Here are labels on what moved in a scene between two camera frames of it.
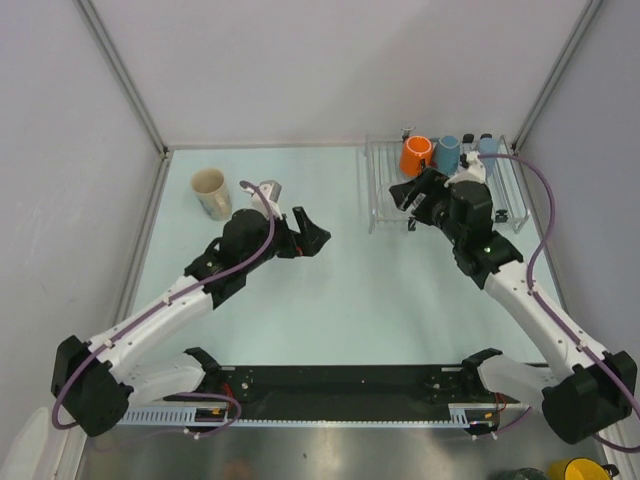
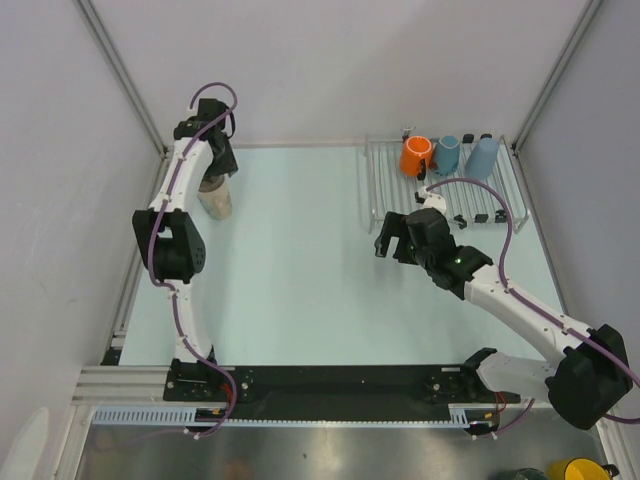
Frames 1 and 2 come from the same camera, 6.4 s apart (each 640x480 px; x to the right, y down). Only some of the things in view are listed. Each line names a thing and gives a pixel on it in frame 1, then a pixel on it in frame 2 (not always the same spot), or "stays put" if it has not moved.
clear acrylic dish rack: x=383 y=171 stays put
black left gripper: x=311 y=237 -> x=227 y=165
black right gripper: x=432 y=187 -> x=395 y=224
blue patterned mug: x=447 y=155 stays put
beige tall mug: x=214 y=194 stays put
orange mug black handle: x=415 y=155 stays put
